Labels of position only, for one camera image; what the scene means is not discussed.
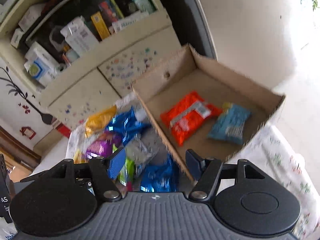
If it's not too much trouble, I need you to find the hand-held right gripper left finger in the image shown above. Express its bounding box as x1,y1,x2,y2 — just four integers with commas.
19,147,126,202

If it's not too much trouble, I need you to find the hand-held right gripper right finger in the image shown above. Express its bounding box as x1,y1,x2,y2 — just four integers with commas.
185,149,266,202

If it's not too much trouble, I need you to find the green snack packet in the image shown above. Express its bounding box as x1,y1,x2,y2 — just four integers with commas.
112,145,135,187

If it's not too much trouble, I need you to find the purple snack packet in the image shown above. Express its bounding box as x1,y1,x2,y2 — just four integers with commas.
85,130,123,159

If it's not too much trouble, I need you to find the silver foil snack packet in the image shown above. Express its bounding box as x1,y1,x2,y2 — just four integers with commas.
124,135,159,178

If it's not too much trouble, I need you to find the blue foil snack packet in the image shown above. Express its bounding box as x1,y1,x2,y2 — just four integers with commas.
106,106,150,147
140,155,180,193

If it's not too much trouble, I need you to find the orange snack packet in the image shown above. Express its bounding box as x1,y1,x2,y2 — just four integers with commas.
160,91,223,146

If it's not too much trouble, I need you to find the light blue snack packet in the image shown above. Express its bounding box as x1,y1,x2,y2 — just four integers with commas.
207,102,252,145

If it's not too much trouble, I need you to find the brown cardboard box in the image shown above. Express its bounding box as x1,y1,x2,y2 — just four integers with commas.
132,44,286,182

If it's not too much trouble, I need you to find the small yellow snack packet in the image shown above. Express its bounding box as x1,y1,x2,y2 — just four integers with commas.
72,149,87,164

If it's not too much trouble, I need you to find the large yellow snack packet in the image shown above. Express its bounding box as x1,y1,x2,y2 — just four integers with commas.
85,105,118,138

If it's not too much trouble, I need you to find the cream cabinet with stickers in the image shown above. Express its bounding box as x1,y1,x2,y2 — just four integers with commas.
0,0,183,130

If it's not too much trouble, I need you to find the white floral tablecloth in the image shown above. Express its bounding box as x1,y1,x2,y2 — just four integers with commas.
66,95,320,238

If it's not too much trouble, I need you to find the white box blue green label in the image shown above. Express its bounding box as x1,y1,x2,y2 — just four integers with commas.
24,42,60,87

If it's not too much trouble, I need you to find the tall white carton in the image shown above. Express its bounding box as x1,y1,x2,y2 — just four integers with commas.
60,16,99,57

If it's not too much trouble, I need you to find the yellow box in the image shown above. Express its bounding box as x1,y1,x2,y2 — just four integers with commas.
90,12,111,40

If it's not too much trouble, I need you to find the flat white box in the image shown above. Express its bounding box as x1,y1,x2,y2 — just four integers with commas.
111,11,149,33

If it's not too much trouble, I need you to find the brown wooden door frame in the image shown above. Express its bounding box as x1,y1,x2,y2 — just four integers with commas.
0,126,42,178

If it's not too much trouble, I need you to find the dark grey door frame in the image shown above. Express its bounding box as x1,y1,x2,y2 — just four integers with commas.
164,0,218,60

